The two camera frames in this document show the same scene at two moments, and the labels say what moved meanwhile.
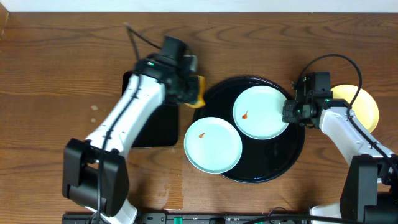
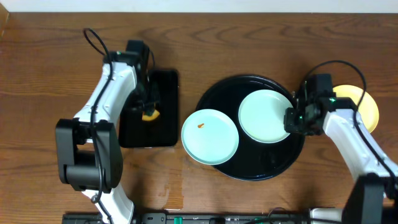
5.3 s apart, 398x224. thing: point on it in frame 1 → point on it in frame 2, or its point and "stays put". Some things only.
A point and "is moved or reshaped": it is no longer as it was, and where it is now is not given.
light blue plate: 258,112 is moved or reshaped
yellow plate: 364,107 stays put
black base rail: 300,218 stays put
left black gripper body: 183,93 → 147,98
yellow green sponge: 201,86 is moved or reshaped
